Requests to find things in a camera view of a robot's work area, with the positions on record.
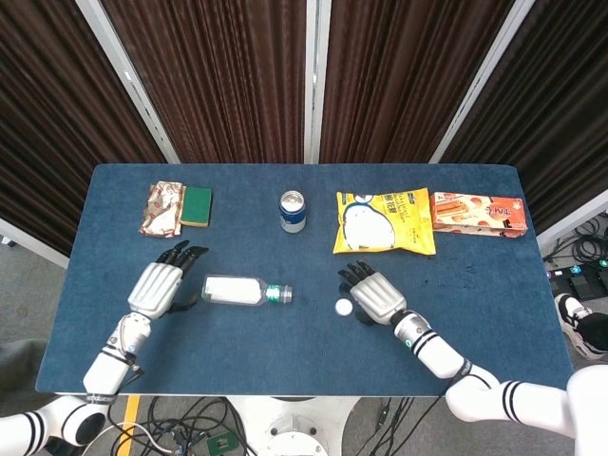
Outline black coiled cables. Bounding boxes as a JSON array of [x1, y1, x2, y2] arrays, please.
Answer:
[[543, 213, 608, 267]]

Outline yellow snack bag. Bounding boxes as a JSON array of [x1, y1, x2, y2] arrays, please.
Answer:
[[332, 187, 437, 257]]

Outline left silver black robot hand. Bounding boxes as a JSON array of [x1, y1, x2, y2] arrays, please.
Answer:
[[126, 240, 210, 320]]

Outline red patterned wrapper packet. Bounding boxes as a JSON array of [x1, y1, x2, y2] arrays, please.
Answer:
[[138, 180, 186, 238]]

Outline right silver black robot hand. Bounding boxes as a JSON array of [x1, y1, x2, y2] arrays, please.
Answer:
[[336, 259, 409, 327]]

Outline blue table mat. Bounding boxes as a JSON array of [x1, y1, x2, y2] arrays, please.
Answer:
[[36, 163, 580, 397]]

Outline black floor cable bundle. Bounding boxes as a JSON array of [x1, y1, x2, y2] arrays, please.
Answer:
[[137, 396, 253, 456]]

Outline blue soda can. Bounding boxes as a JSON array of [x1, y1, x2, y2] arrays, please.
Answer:
[[278, 190, 307, 234]]

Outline black cable with inline plug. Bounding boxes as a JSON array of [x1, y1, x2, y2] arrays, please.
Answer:
[[368, 396, 417, 456]]

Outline green yellow sponge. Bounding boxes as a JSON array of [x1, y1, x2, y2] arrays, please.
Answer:
[[180, 185, 214, 228]]

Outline clear plastic bottle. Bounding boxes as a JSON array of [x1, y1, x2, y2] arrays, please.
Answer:
[[201, 274, 294, 308]]

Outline brown pleated curtain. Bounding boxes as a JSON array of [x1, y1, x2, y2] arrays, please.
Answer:
[[441, 0, 608, 234], [0, 0, 167, 257], [318, 0, 517, 165], [102, 0, 308, 165]]

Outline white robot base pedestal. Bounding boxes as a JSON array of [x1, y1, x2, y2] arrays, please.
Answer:
[[227, 396, 362, 456]]

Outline white frame post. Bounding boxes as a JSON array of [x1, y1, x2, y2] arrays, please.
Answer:
[[303, 0, 333, 165], [428, 0, 538, 165], [75, 0, 181, 165]]

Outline black white sneaker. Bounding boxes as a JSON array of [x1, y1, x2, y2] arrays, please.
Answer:
[[554, 293, 608, 361]]

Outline orange biscuit box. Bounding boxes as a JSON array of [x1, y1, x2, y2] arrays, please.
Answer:
[[429, 191, 528, 238]]

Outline green circuit board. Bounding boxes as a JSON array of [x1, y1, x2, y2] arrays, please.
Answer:
[[207, 432, 238, 456]]

